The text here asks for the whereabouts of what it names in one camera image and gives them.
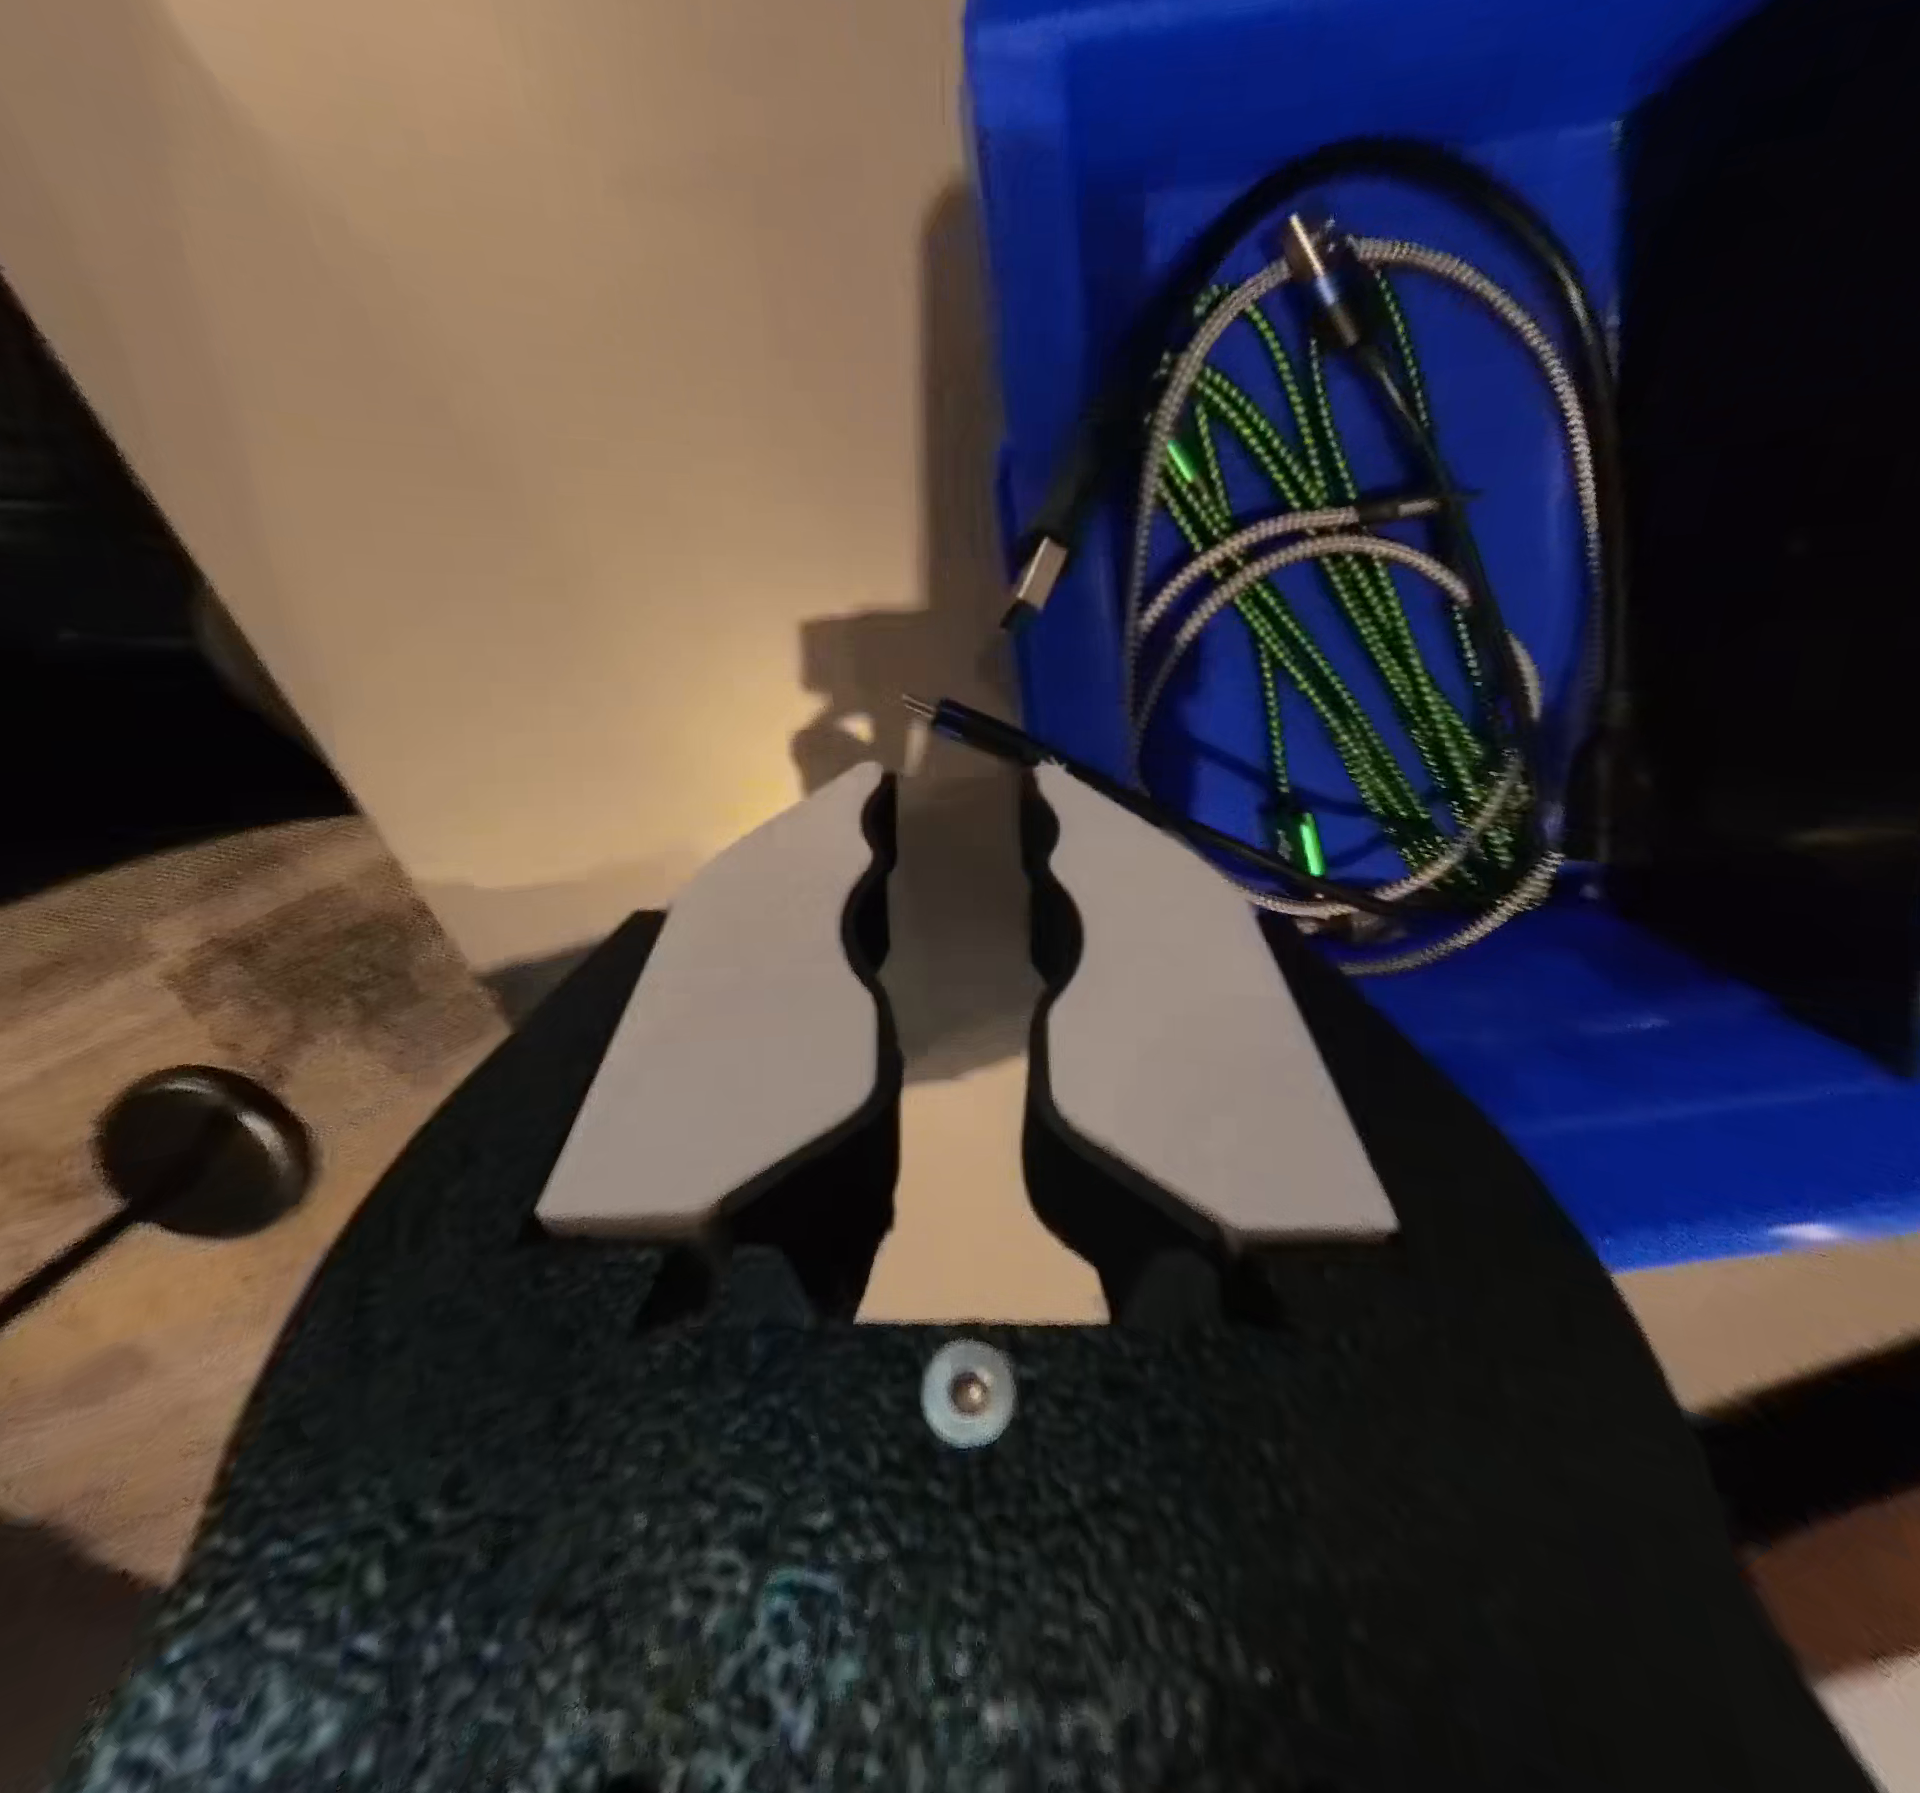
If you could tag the black round puck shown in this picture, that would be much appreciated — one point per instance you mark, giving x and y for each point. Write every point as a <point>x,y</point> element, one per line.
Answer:
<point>202,1147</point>

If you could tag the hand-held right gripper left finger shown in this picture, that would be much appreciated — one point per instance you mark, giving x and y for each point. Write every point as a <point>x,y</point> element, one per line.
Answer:
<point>736,1043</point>

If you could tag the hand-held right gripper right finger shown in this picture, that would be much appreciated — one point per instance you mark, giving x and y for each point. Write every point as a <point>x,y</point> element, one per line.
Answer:
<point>1199,1059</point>

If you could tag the blue plastic bin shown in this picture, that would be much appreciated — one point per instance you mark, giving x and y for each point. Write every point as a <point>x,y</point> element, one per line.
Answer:
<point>1352,9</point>

